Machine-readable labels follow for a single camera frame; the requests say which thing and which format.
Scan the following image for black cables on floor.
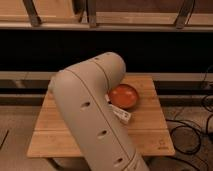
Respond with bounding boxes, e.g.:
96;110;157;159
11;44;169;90
165;64;213;171

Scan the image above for wooden shelf rack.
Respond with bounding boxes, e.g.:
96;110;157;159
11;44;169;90
0;0;213;32

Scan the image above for wooden board table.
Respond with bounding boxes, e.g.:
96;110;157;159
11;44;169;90
27;75;175;158

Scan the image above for orange ceramic bowl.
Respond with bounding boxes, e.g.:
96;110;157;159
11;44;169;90
108;84;139;109

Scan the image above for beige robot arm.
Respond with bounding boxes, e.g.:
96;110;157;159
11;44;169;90
50;52;149;171

